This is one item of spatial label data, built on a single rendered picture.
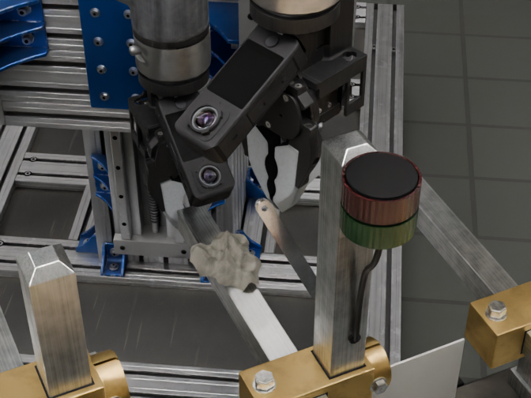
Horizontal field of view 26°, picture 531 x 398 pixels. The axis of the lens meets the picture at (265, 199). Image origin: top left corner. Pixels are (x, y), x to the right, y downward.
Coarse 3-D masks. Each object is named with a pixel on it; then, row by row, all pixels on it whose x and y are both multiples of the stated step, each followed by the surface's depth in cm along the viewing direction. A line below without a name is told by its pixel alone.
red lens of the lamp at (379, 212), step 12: (420, 180) 86; (348, 192) 85; (348, 204) 86; (360, 204) 85; (372, 204) 84; (384, 204) 84; (396, 204) 84; (408, 204) 85; (360, 216) 85; (372, 216) 85; (384, 216) 85; (396, 216) 85; (408, 216) 86
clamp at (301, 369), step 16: (368, 336) 109; (304, 352) 106; (368, 352) 107; (384, 352) 107; (256, 368) 105; (272, 368) 105; (288, 368) 105; (304, 368) 105; (320, 368) 105; (368, 368) 105; (384, 368) 106; (240, 384) 105; (288, 384) 104; (304, 384) 104; (320, 384) 104; (336, 384) 104; (352, 384) 105; (368, 384) 106; (384, 384) 106
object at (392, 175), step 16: (368, 160) 87; (384, 160) 87; (400, 160) 87; (352, 176) 86; (368, 176) 86; (384, 176) 86; (400, 176) 86; (416, 176) 86; (368, 192) 84; (384, 192) 84; (400, 192) 84; (368, 272) 94; (352, 336) 101
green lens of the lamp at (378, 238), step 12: (348, 216) 86; (348, 228) 87; (360, 228) 86; (372, 228) 86; (384, 228) 85; (396, 228) 86; (408, 228) 87; (360, 240) 87; (372, 240) 86; (384, 240) 86; (396, 240) 87; (408, 240) 87
